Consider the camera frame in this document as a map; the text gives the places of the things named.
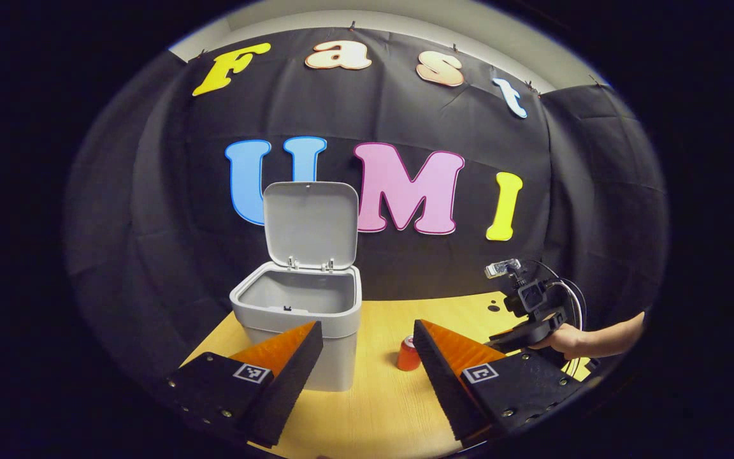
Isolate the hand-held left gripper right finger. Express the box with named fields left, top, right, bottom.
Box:
left=413, top=319, right=587, bottom=449

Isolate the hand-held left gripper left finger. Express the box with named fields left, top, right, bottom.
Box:
left=163, top=321, right=324, bottom=448

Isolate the red pop can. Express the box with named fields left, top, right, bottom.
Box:
left=397, top=335, right=422, bottom=372

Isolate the grey desktop garbage bin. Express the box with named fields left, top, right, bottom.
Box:
left=229, top=181, right=363, bottom=392

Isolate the wooden desktop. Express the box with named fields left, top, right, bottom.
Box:
left=182, top=291, right=594, bottom=459

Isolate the black backdrop cloth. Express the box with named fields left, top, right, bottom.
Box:
left=64, top=27, right=670, bottom=383

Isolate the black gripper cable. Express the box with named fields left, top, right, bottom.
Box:
left=523, top=258, right=589, bottom=377

